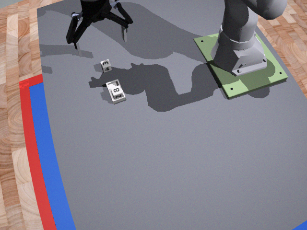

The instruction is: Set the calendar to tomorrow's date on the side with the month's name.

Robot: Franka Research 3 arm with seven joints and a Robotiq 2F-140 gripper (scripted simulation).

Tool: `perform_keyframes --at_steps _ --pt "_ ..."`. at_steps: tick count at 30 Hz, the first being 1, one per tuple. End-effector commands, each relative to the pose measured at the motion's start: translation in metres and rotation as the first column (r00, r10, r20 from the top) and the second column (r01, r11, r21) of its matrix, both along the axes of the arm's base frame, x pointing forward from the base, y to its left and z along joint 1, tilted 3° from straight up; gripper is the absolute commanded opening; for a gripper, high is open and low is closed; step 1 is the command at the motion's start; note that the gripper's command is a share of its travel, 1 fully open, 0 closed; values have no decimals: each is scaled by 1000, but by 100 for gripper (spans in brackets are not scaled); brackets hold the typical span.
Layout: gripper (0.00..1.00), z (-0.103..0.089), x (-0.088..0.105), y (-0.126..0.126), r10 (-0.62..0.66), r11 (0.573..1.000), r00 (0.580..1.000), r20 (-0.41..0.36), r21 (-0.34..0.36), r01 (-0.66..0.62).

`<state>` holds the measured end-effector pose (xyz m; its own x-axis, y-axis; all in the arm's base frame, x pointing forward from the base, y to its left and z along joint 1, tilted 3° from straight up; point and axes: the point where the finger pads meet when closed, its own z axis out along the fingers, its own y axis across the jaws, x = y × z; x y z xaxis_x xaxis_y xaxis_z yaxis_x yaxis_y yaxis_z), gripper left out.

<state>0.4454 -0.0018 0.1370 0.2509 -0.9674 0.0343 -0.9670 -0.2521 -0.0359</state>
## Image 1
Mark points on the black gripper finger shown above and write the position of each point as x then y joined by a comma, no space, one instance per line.
124,23
74,35

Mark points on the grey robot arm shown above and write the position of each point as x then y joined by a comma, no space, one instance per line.
237,50

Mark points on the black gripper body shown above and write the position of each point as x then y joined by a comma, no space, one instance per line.
95,7

